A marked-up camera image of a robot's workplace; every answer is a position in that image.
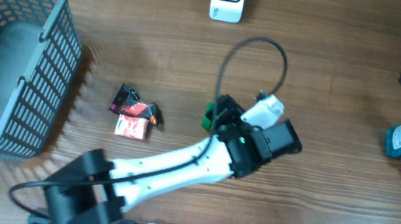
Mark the red white snack packet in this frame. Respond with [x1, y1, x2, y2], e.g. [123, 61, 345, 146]
[114, 114, 148, 140]

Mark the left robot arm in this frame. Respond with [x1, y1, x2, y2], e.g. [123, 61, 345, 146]
[43, 101, 303, 224]

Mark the green lidded jar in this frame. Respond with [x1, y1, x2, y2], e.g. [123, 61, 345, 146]
[201, 103, 214, 131]

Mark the red black snack packet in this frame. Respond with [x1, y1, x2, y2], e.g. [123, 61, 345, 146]
[108, 83, 160, 127]

